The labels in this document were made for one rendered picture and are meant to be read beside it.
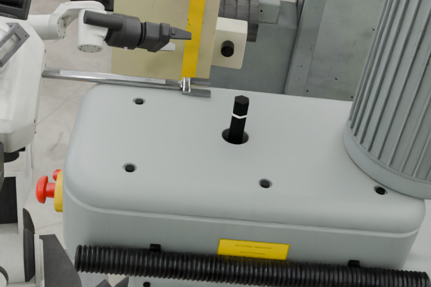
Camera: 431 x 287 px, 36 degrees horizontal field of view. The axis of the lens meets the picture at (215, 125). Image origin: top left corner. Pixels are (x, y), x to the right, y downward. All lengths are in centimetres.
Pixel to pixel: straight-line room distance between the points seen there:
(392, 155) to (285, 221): 16
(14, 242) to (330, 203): 117
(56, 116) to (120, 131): 320
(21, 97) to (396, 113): 83
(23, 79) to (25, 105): 5
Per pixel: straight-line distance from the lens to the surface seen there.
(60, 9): 178
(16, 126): 142
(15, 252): 187
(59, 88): 433
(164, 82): 98
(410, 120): 83
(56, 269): 247
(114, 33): 175
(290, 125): 95
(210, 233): 85
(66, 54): 468
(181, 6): 273
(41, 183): 98
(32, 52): 147
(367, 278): 89
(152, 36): 178
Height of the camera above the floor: 244
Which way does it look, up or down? 36 degrees down
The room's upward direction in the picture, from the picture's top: 9 degrees clockwise
